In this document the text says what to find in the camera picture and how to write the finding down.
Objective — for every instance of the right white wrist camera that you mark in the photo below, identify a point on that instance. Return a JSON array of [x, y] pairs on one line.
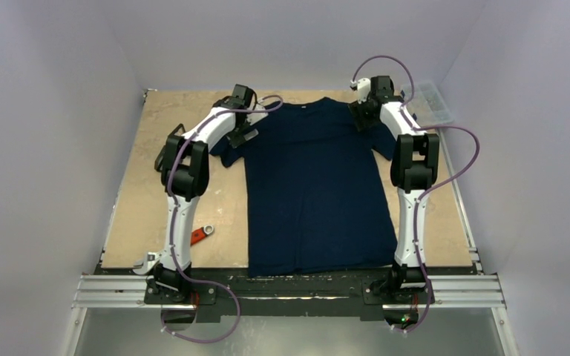
[[362, 87]]

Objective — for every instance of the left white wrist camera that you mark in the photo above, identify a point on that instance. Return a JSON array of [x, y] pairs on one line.
[[258, 113]]

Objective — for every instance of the navy blue t-shirt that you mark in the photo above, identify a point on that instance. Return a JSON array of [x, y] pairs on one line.
[[315, 197]]

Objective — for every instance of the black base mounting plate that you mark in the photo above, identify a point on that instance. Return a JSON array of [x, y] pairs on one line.
[[326, 294]]

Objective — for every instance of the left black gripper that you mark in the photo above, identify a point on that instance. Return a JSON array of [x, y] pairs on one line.
[[236, 137]]

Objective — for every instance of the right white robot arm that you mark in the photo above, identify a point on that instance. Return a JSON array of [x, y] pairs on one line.
[[413, 172]]

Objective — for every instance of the red adjustable wrench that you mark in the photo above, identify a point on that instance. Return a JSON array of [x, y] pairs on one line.
[[201, 233]]

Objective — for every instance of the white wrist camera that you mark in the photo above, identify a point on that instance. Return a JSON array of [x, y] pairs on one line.
[[258, 113], [362, 87]]

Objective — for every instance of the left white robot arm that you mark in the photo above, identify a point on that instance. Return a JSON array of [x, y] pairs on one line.
[[183, 164]]

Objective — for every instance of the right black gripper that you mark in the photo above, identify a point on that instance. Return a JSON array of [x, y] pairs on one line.
[[361, 117]]

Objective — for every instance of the clear plastic organizer box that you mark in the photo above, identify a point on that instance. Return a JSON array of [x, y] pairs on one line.
[[427, 104]]

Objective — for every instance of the black display frame near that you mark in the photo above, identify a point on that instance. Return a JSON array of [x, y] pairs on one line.
[[158, 162]]

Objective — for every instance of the aluminium rail frame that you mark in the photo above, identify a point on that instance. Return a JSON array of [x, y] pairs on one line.
[[495, 303]]

